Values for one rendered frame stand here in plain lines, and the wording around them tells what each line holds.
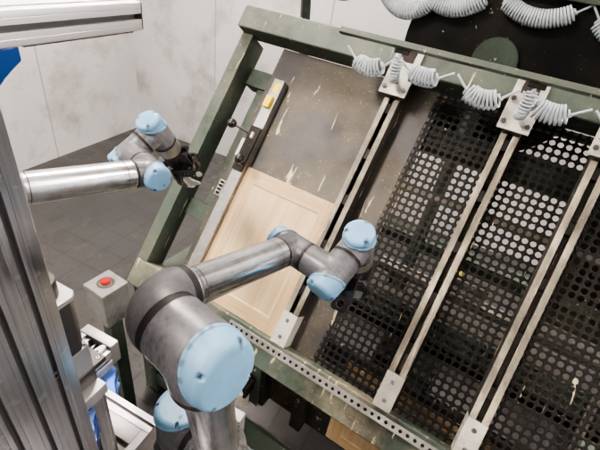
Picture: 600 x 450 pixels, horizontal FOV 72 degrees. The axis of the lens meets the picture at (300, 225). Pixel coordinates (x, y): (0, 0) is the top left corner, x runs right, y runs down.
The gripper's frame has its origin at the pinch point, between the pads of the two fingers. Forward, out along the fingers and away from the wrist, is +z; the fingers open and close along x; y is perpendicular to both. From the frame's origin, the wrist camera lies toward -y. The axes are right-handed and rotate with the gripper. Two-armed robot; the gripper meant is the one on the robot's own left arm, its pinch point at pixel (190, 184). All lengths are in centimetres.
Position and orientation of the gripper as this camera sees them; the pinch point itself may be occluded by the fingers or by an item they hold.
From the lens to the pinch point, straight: 153.5
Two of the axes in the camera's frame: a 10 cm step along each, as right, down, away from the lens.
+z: 1.8, 4.4, 8.8
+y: 9.8, -0.1, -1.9
